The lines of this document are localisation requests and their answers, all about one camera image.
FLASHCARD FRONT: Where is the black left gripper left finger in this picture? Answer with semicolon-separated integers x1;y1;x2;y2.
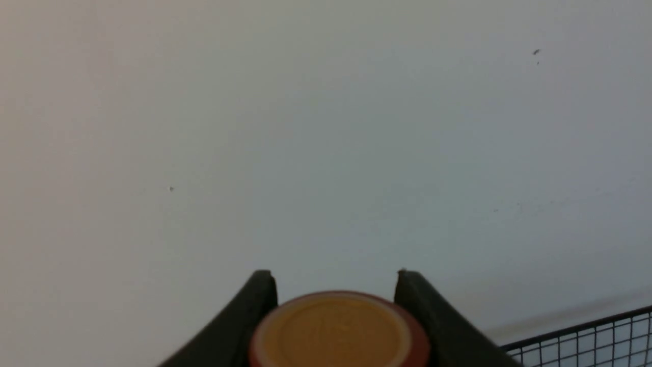
160;270;279;366

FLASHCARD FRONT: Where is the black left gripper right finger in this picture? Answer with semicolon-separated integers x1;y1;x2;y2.
394;270;520;366

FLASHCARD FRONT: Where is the dark bottle red cap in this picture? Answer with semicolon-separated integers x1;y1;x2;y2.
248;290;431;366

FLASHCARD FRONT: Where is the black wire mesh shelf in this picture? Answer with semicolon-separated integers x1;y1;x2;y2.
502;306;651;366

